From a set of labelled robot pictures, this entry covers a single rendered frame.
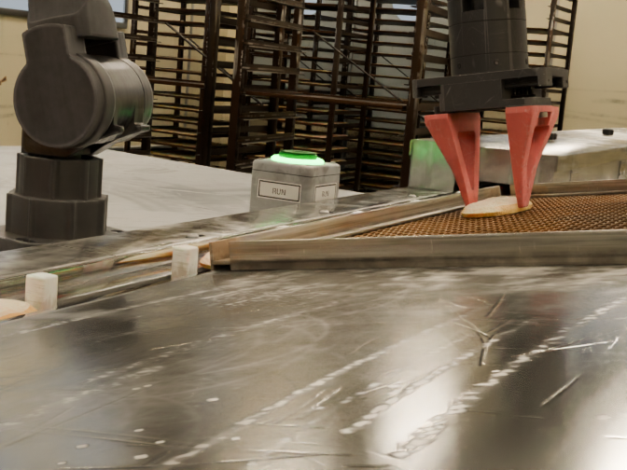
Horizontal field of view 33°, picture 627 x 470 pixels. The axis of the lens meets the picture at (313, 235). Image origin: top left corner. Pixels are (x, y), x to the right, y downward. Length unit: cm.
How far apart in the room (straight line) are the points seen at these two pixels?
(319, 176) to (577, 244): 63
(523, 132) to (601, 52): 716
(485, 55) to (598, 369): 53
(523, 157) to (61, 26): 37
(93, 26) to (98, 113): 8
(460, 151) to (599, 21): 716
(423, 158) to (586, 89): 668
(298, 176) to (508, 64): 35
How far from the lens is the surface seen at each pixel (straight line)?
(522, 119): 77
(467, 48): 79
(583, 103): 794
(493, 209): 77
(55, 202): 90
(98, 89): 87
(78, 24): 89
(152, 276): 70
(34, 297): 59
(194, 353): 32
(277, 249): 53
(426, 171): 128
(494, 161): 125
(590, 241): 48
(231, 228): 85
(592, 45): 794
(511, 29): 79
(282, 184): 108
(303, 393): 26
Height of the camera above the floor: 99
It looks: 9 degrees down
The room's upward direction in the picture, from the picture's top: 5 degrees clockwise
